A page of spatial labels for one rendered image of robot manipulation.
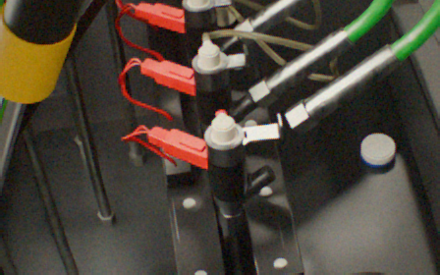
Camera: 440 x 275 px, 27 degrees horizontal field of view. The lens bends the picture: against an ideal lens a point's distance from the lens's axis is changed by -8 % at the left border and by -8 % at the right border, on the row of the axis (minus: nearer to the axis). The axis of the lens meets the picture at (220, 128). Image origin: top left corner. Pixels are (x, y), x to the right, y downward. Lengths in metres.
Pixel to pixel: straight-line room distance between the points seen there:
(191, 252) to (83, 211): 0.26
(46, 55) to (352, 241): 0.78
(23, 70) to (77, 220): 0.81
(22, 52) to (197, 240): 0.59
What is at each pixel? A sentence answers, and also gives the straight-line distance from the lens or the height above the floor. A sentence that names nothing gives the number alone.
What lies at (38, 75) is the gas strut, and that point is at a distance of 0.21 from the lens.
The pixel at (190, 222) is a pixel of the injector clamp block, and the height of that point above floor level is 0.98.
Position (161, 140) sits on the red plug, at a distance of 0.74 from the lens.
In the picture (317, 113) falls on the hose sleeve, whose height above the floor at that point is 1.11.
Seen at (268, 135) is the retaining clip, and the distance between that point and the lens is 0.70.
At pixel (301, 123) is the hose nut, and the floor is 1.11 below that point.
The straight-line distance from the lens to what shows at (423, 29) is 0.66.
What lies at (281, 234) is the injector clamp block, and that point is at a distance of 0.78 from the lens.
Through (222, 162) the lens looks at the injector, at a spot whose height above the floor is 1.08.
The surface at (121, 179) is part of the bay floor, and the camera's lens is 1.04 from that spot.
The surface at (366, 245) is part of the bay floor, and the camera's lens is 0.96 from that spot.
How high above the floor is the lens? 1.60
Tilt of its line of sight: 45 degrees down
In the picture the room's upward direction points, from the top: 6 degrees counter-clockwise
